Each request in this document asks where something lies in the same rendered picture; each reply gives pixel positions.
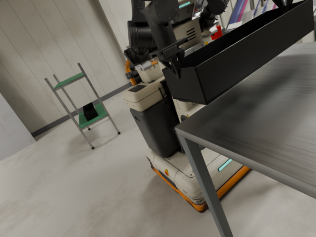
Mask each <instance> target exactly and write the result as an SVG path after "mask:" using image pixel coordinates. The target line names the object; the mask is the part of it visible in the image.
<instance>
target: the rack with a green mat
mask: <svg viewBox="0 0 316 237"><path fill-rule="evenodd" d="M77 64H78V66H79V68H80V69H81V71H82V72H81V73H79V74H77V75H75V76H73V77H70V78H68V79H66V80H64V81H62V82H59V80H58V79H57V77H56V76H55V74H53V76H54V78H55V79H56V81H57V83H58V84H57V85H56V86H55V87H54V88H53V86H52V85H51V83H50V82H49V80H48V79H47V78H45V79H44V80H45V81H46V82H47V84H48V85H49V87H50V88H51V90H52V91H53V93H54V94H55V96H56V97H57V99H58V100H59V102H60V103H61V105H62V106H63V107H64V109H65V110H66V112H67V113H68V114H69V116H70V118H71V119H72V121H73V122H74V123H75V125H76V126H77V128H78V129H79V131H80V132H81V133H82V135H83V136H84V138H85V139H86V141H87V142H88V144H89V145H90V147H91V149H94V146H93V145H92V144H91V142H90V141H89V139H88V138H87V136H86V135H85V133H84V132H83V130H84V129H86V128H88V130H91V129H90V128H89V126H91V125H93V124H95V123H97V122H99V121H100V120H102V119H104V118H106V117H109V119H110V120H111V122H112V124H113V125H114V127H115V129H116V131H117V133H118V134H121V133H120V131H119V130H118V128H117V127H116V125H115V123H114V121H113V120H112V118H111V116H110V114H109V113H108V111H107V109H106V108H105V106H104V104H103V102H102V101H101V99H100V97H99V95H98V94H97V92H96V90H95V88H94V87H93V85H92V83H91V82H90V80H89V78H88V76H87V75H86V73H85V71H84V70H83V68H82V66H81V64H80V63H77ZM84 77H85V78H86V80H87V81H88V83H89V85H90V86H91V88H92V90H93V92H94V93H95V95H96V97H97V98H98V100H99V102H100V103H99V104H97V105H95V108H96V110H97V113H98V116H97V117H95V118H93V119H91V120H90V121H87V119H86V118H85V116H84V113H83V112H82V113H80V112H79V111H78V109H77V108H76V106H75V105H74V103H73V102H72V100H71V99H70V97H69V96H68V94H67V93H66V91H65V89H64V88H63V87H65V86H67V85H69V84H71V83H73V82H75V81H77V80H79V79H82V78H84ZM59 89H62V90H63V92H64V93H65V95H66V96H67V98H68V99H69V101H70V102H71V104H72V105H73V107H74V109H75V110H76V112H77V113H78V115H79V125H78V123H77V122H76V120H75V118H74V117H73V116H72V114H71V113H70V111H69V110H68V108H67V107H66V105H65V104H64V102H63V101H62V99H61V98H60V96H59V95H58V93H57V92H56V91H57V90H59Z"/></svg>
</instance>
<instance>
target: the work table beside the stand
mask: <svg viewBox="0 0 316 237"><path fill-rule="evenodd" d="M175 130H176V132H177V134H178V137H179V139H180V141H181V144H182V146H183V149H184V151H185V153H186V156H187V158H188V160H189V163H190V165H191V167H192V170H193V172H194V174H195V177H196V179H197V181H198V183H199V186H200V188H201V190H202V193H203V195H204V197H205V200H206V202H207V205H208V207H209V209H210V212H211V214H212V216H213V219H214V221H215V224H216V226H217V228H218V231H219V233H220V235H221V237H233V234H232V232H231V229H230V227H229V224H228V221H227V218H226V216H225V213H224V210H223V208H222V206H221V203H220V200H219V198H218V195H217V192H216V190H215V187H214V185H213V182H212V179H211V176H210V174H209V172H208V169H207V166H206V164H205V161H204V158H203V156H202V153H201V150H200V148H199V145H202V146H204V147H206V148H208V149H210V150H212V151H214V152H217V153H219V154H221V155H223V156H225V157H227V158H229V159H232V160H234V161H236V162H238V163H240V164H242V165H244V166H246V167H248V168H250V169H252V170H254V171H257V172H259V173H261V174H263V175H265V176H267V177H269V178H272V179H274V180H276V181H278V182H280V183H282V184H284V185H287V186H289V187H291V188H293V189H295V190H297V191H299V192H302V193H304V194H306V195H308V196H310V197H312V198H314V199H316V41H314V42H307V43H299V44H293V45H292V46H290V47H289V48H287V49H286V50H285V51H284V52H282V53H281V54H279V55H278V56H276V57H275V58H273V59H272V60H271V61H269V62H268V63H266V64H265V65H264V66H262V67H261V68H259V69H258V70H257V71H255V72H254V73H252V74H251V75H249V76H248V77H247V78H245V79H244V80H242V81H241V82H239V83H238V84H237V85H235V86H234V87H232V88H231V89H230V90H228V91H227V92H226V93H224V94H223V95H221V96H220V97H218V98H217V99H215V100H214V101H213V102H211V103H210V104H208V105H205V106H204V107H203V108H201V109H200V110H198V111H197V112H195V113H194V114H192V115H191V116H190V117H188V118H187V119H185V120H184V121H183V122H181V123H180V124H178V125H177V126H175ZM198 144H199V145H198Z"/></svg>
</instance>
